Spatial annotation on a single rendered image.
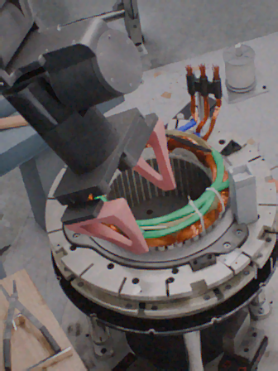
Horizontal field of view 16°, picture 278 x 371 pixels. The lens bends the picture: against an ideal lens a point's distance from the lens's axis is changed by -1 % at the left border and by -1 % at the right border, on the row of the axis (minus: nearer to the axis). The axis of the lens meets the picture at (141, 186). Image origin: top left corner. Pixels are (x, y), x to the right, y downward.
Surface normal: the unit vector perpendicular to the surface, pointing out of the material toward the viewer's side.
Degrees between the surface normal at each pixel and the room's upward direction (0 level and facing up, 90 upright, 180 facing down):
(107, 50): 59
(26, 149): 90
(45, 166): 90
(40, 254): 0
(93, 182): 31
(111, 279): 0
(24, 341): 0
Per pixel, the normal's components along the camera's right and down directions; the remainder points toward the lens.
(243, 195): 0.30, 0.68
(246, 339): -0.12, -0.67
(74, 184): -0.59, -0.66
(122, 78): 0.74, -0.20
